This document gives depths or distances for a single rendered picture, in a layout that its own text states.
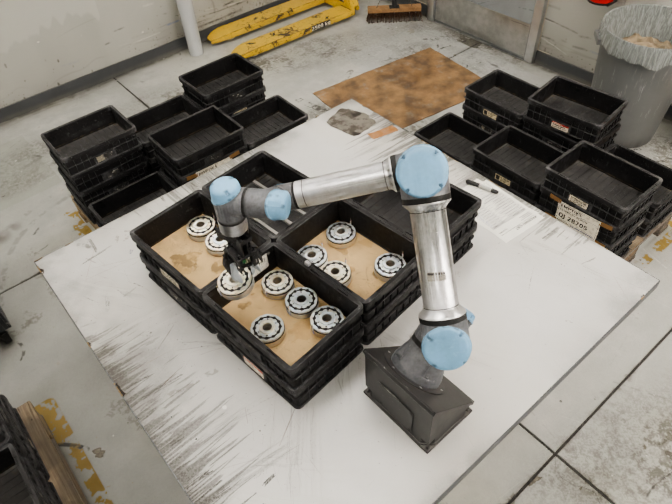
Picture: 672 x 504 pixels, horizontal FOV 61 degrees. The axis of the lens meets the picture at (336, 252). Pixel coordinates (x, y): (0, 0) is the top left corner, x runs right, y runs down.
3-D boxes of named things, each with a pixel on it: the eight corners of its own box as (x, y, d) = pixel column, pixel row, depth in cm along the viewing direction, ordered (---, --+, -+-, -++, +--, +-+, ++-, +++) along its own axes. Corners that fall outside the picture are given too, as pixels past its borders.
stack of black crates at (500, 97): (542, 145, 339) (555, 94, 314) (510, 167, 327) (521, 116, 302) (488, 117, 361) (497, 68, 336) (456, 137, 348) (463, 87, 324)
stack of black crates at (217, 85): (247, 116, 375) (235, 51, 343) (274, 135, 359) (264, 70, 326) (194, 141, 359) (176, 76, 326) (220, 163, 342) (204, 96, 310)
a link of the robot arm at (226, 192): (236, 195, 136) (202, 193, 138) (244, 228, 144) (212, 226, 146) (245, 174, 142) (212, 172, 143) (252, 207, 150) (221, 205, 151)
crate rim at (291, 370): (201, 299, 173) (199, 294, 171) (274, 245, 187) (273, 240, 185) (291, 377, 153) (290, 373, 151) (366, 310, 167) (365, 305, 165)
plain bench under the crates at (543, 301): (601, 385, 246) (660, 280, 195) (311, 687, 180) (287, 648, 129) (354, 203, 333) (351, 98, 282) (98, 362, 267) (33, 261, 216)
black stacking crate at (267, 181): (338, 218, 208) (336, 195, 199) (278, 264, 194) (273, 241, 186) (266, 173, 227) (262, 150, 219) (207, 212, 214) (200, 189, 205)
